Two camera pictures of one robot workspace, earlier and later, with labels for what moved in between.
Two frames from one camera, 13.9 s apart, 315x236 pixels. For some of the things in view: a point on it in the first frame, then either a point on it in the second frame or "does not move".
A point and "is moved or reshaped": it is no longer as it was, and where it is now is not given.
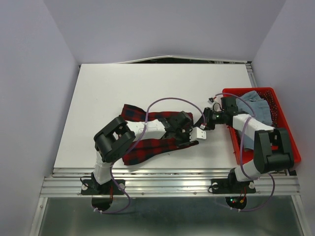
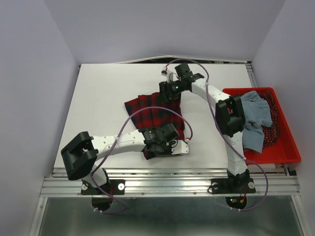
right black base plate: (232, 186) does not move
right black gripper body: (211, 118) to (173, 88)
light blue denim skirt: (251, 103) does not move
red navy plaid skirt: (141, 149) is moved or reshaped
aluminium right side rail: (249, 67) does not move
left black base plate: (91, 187) does not move
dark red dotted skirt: (267, 95) does not move
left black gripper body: (182, 135) to (165, 149)
